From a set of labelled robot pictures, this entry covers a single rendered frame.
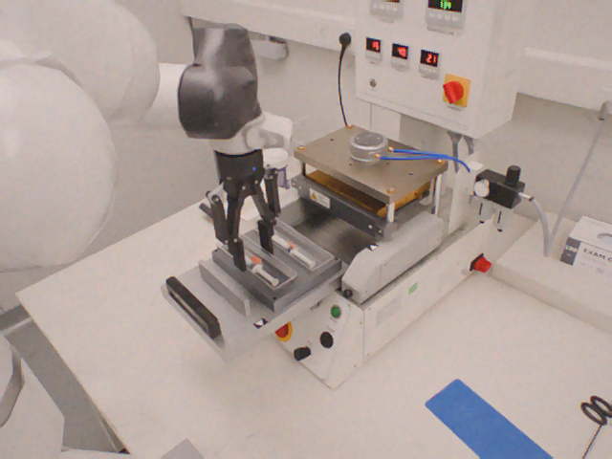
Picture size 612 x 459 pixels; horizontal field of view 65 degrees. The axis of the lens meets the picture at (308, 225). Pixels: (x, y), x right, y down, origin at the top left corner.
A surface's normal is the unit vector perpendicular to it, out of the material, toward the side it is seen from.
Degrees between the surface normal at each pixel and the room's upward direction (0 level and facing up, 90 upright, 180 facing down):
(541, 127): 90
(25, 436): 89
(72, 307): 0
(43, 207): 94
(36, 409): 90
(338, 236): 0
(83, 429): 0
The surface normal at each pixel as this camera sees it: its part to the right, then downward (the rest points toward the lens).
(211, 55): -0.01, -0.52
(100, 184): 0.97, 0.15
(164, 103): -0.15, 0.31
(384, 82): -0.75, 0.42
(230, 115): 0.68, 0.41
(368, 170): -0.05, -0.81
